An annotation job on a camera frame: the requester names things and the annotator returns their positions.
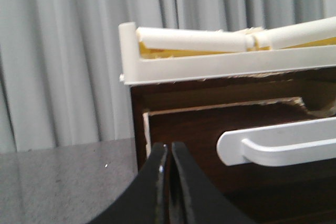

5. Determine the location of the wooden drawer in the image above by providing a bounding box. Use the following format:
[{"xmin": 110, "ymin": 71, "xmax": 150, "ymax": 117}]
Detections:
[{"xmin": 143, "ymin": 101, "xmax": 335, "ymax": 223}]

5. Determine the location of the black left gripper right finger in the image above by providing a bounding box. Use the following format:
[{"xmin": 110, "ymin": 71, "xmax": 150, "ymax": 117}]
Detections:
[{"xmin": 170, "ymin": 142, "xmax": 255, "ymax": 223}]

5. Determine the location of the grey pleated curtain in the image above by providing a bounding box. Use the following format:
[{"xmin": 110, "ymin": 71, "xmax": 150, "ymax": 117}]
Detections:
[{"xmin": 1, "ymin": 0, "xmax": 335, "ymax": 153}]

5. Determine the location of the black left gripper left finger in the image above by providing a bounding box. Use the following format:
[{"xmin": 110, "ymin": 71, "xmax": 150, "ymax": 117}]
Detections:
[{"xmin": 90, "ymin": 143, "xmax": 168, "ymax": 223}]

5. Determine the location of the dark wooden drawer cabinet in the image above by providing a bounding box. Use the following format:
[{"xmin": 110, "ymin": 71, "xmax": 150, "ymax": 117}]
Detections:
[{"xmin": 130, "ymin": 68, "xmax": 336, "ymax": 224}]

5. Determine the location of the white tray frame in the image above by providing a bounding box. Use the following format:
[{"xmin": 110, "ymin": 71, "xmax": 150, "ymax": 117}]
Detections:
[{"xmin": 119, "ymin": 22, "xmax": 335, "ymax": 85}]

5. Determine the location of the white foam tube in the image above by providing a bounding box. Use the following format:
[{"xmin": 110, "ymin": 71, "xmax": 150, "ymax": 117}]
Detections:
[
  {"xmin": 136, "ymin": 27, "xmax": 255, "ymax": 52},
  {"xmin": 253, "ymin": 16, "xmax": 335, "ymax": 50}
]

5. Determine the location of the white drawer handle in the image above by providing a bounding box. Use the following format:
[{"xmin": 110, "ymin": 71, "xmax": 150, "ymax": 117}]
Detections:
[{"xmin": 216, "ymin": 117, "xmax": 335, "ymax": 167}]

